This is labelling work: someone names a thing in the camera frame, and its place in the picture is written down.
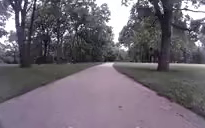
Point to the wood of green trees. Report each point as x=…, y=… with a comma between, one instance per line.
x=140, y=43
x=76, y=40

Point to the pinkish grey gravel path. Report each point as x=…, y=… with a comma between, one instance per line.
x=96, y=100

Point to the large dark-trunked tree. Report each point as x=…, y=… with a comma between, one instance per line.
x=164, y=50
x=24, y=50

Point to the grass beside path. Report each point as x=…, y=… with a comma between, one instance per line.
x=176, y=80
x=23, y=78

